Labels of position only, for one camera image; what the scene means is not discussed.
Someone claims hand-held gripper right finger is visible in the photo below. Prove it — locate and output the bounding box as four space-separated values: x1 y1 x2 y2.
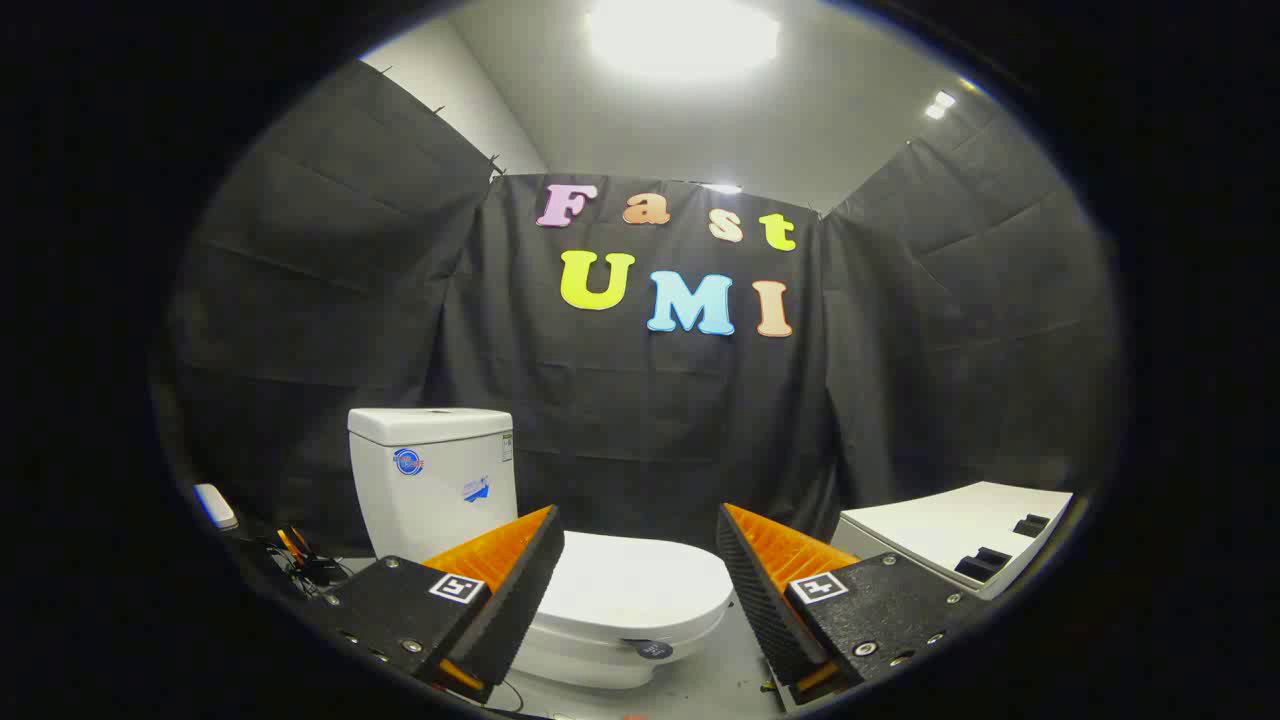
716 503 986 701

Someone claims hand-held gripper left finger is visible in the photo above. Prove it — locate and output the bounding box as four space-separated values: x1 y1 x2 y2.
300 505 566 704

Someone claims white toilet lid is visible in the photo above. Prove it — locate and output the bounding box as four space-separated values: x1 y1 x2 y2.
535 530 736 647

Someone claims white ceramic toilet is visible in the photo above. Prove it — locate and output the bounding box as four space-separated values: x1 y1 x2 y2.
347 407 736 691

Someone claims white slotted cabinet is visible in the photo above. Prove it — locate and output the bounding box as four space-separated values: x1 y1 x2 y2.
832 481 1074 601

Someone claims black backdrop cloth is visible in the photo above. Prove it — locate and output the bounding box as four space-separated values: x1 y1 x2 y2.
150 60 1121 566

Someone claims small white device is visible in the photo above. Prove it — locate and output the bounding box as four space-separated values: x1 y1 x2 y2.
192 484 240 532

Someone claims large ceiling light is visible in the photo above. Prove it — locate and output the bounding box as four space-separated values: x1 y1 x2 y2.
585 0 782 81

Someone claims black adapter with cables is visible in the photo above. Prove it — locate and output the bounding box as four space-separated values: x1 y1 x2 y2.
262 540 349 598

